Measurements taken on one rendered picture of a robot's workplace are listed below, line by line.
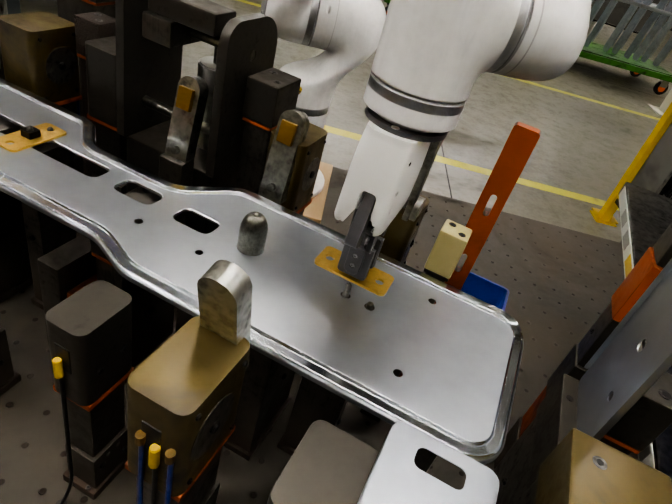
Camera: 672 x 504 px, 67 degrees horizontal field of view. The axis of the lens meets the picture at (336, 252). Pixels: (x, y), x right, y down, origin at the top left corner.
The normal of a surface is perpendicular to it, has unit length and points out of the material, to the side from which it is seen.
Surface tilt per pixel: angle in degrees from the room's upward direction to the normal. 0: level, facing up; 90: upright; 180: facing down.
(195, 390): 0
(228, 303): 102
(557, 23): 68
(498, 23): 88
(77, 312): 0
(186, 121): 78
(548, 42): 88
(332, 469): 0
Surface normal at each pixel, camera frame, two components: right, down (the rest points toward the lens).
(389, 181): -0.18, 0.47
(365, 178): -0.40, 0.43
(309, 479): 0.24, -0.78
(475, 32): 0.26, 0.64
